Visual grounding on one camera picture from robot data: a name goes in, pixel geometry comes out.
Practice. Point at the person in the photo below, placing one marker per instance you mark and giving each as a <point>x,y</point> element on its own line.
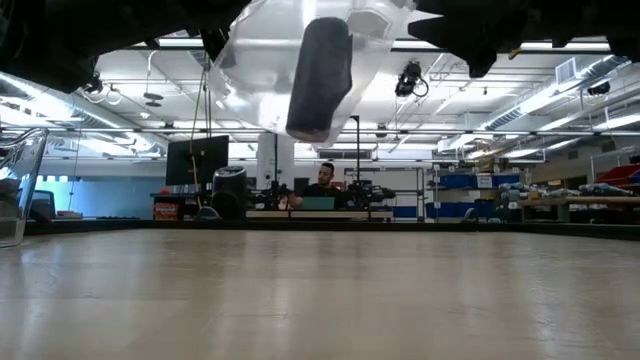
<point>320,190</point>

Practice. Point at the black aluminium table frame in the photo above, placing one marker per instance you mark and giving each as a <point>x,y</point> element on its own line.
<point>350,226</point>

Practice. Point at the distant wooden table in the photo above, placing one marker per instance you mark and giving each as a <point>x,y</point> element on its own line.
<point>320,214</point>

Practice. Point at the clear plastic bin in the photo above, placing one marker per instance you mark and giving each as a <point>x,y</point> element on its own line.
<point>22,160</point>

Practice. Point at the black ceiling-mounted device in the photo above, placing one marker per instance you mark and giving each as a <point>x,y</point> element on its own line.
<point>92,85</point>
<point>407,80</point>

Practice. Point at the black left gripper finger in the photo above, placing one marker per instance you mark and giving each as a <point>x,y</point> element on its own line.
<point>215,42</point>

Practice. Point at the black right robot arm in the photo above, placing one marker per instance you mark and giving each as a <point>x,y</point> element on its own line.
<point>625,25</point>

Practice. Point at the black bar with light strips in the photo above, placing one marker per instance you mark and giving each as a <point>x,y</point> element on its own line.
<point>550,46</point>

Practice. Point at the red storage bin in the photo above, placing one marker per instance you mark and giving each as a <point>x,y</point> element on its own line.
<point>620,176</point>

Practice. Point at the clear plastic zip bag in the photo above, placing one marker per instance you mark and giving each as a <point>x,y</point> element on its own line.
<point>260,75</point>

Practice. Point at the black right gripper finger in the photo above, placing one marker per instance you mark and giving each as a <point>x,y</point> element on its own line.
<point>465,42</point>

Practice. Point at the dark blue elastic bandage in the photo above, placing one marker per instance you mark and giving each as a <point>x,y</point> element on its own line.
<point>320,75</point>

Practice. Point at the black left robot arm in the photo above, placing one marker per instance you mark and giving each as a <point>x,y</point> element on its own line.
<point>40,35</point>

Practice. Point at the blue storage bin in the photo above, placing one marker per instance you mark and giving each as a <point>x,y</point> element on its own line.
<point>457,181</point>
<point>452,210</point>

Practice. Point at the black office chair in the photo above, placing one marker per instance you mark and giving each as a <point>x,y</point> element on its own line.
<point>45,207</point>

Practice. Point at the teal box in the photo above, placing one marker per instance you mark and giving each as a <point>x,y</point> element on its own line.
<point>318,203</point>

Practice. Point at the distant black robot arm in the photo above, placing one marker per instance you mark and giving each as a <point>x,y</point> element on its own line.
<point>370,194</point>
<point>272,196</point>

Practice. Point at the black computer monitor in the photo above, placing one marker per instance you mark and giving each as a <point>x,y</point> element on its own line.
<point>197,160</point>

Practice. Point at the white pillar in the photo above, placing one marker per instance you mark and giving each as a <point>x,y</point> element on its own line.
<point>267,160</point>

